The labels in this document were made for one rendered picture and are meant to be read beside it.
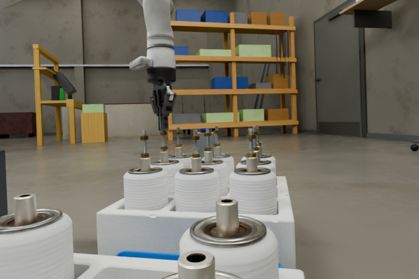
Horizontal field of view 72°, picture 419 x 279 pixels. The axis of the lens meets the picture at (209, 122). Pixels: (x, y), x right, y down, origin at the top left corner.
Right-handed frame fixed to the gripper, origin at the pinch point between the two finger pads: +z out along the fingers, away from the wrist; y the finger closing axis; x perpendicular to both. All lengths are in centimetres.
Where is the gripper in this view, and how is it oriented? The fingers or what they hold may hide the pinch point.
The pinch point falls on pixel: (163, 123)
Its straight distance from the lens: 77.2
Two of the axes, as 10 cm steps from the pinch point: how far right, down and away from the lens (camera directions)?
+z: 0.3, 10.0, 0.1
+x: -8.5, 0.3, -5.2
